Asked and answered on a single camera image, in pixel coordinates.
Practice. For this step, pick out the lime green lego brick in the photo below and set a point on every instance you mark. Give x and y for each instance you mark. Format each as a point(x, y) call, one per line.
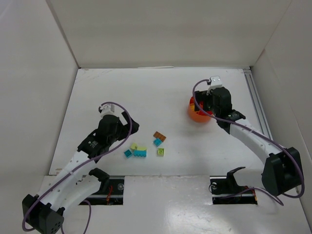
point(160, 151)

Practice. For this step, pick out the aluminium rail right side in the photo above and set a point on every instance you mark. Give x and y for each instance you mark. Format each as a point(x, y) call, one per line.
point(257, 103)

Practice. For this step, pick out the teal small lego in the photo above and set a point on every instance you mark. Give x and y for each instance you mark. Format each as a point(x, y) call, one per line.
point(128, 153)
point(157, 142)

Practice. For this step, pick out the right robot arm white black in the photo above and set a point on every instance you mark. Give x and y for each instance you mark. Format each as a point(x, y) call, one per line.
point(282, 173)

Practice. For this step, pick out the teal long lego brick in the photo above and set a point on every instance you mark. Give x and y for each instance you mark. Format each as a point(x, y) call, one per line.
point(140, 153)

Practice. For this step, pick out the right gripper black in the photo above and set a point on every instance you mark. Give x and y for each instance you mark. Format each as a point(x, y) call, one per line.
point(203, 102)

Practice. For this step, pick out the teal small lego left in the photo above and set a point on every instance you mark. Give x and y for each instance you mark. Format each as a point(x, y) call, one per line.
point(128, 153)

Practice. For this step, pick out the yellow orange long lego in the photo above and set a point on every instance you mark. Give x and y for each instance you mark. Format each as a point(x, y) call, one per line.
point(192, 106)

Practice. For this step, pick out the teal small lego middle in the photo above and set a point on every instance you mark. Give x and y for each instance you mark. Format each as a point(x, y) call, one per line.
point(157, 142)

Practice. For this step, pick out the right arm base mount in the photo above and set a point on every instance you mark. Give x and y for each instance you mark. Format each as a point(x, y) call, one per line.
point(226, 191)

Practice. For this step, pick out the pale yellow small lego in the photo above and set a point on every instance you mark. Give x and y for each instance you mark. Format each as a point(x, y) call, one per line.
point(133, 146)

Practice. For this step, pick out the orange round divided container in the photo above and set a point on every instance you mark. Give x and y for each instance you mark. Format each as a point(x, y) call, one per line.
point(197, 116)

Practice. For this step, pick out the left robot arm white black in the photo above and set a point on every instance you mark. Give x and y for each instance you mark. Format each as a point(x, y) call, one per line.
point(45, 212)

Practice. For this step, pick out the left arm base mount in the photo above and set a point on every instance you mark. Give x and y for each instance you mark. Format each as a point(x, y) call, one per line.
point(111, 189)

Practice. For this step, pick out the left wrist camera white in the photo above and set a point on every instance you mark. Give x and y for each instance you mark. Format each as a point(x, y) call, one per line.
point(107, 109)

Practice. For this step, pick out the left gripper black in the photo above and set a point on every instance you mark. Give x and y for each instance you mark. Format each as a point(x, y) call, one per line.
point(127, 125)

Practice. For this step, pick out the brown lego brick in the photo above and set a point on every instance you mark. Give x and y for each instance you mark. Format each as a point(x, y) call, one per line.
point(160, 136)

